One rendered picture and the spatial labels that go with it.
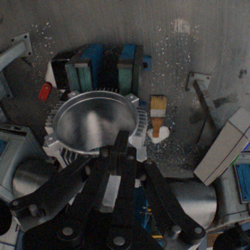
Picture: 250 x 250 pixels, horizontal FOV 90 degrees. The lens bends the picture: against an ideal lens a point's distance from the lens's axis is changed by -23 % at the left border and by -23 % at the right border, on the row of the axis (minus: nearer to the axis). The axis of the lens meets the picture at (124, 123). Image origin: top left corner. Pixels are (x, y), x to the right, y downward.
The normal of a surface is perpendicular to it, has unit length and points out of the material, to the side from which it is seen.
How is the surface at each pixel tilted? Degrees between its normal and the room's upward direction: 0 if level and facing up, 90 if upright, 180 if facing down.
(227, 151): 51
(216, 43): 0
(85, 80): 0
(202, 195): 92
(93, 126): 24
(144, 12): 0
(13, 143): 89
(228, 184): 89
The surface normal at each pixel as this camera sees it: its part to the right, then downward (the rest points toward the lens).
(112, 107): -0.39, 0.66
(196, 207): -0.03, -0.45
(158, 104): -0.09, 0.70
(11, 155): 0.00, -0.68
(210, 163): -0.84, 0.39
